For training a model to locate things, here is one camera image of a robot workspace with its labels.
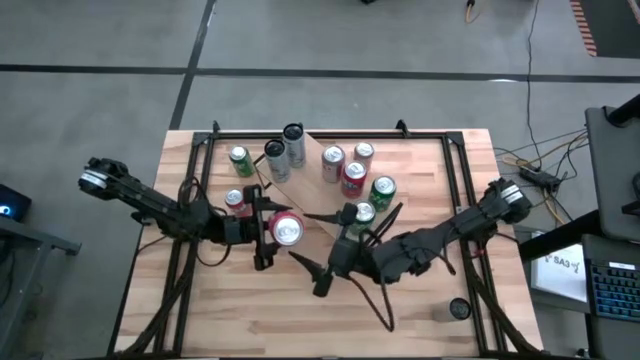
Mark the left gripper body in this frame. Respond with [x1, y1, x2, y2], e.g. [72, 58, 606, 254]
[219, 183, 276, 272]

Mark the black mat orange striped edge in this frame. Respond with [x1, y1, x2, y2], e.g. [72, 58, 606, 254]
[569, 0, 640, 59]

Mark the black power adapter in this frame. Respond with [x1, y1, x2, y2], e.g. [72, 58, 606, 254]
[518, 166, 562, 194]

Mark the green Sprite can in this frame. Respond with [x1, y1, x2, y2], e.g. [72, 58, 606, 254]
[228, 144, 257, 179]
[349, 199, 377, 237]
[368, 174, 398, 214]

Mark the black tube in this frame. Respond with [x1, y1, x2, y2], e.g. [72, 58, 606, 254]
[604, 93, 640, 127]

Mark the yellow cable with plug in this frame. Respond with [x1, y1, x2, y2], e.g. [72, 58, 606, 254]
[463, 0, 489, 25]

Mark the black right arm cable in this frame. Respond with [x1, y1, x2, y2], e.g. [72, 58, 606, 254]
[347, 239, 456, 332]

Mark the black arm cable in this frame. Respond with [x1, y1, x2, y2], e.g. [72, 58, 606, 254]
[347, 239, 456, 332]
[177, 174, 234, 267]

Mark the white SA3 sign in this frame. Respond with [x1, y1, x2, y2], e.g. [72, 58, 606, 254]
[530, 243, 589, 304]

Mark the thin black floor cable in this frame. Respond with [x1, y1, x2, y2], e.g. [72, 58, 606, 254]
[524, 0, 544, 156]

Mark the silver Diet Coke can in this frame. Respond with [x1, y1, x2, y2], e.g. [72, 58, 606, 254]
[352, 141, 376, 171]
[321, 144, 347, 184]

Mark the wooden shelf black metal frame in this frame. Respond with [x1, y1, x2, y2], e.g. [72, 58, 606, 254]
[252, 122, 405, 254]

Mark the red Fanta can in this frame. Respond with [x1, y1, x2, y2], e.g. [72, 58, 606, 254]
[340, 159, 369, 200]
[223, 187, 251, 220]
[267, 210, 306, 248]

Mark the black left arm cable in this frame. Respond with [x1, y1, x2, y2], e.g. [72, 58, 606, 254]
[177, 174, 234, 267]

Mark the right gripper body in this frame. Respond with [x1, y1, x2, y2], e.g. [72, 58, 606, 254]
[312, 202, 381, 299]

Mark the black device blue light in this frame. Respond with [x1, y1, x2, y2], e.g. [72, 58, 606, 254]
[0, 182, 32, 224]

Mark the grey metal side table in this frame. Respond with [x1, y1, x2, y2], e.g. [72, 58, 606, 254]
[0, 214, 82, 360]

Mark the grey laptop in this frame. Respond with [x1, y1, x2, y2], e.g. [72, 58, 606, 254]
[584, 106, 640, 242]

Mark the slim can black lid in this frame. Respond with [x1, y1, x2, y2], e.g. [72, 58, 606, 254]
[263, 138, 292, 184]
[430, 297, 472, 324]

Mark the white Celsius slim can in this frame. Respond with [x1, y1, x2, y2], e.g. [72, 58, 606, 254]
[281, 122, 307, 170]

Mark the black laptop backlit keyboard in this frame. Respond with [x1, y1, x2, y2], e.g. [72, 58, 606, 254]
[580, 233, 640, 360]

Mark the black side desk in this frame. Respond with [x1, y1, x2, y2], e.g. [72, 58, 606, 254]
[517, 209, 601, 264]

